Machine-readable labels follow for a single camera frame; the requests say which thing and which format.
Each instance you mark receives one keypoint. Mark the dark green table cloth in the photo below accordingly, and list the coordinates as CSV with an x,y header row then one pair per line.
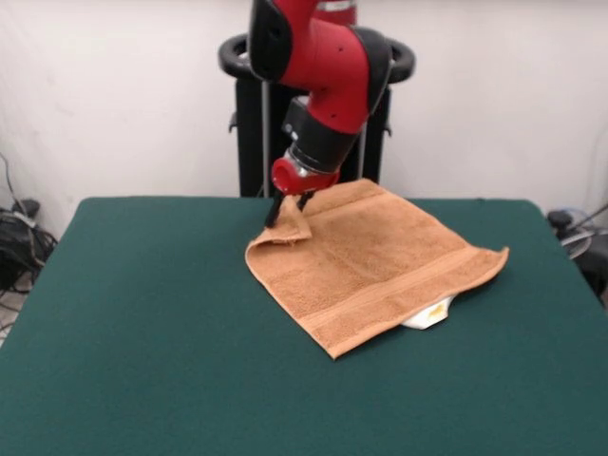
x,y
142,332

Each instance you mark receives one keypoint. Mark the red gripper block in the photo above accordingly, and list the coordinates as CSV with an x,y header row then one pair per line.
x,y
294,183

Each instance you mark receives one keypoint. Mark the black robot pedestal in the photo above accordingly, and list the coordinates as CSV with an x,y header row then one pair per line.
x,y
252,142

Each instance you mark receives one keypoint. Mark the orange terry towel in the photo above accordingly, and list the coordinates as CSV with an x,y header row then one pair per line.
x,y
370,275

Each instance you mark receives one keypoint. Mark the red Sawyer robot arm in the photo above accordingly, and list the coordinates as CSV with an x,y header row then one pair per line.
x,y
323,62

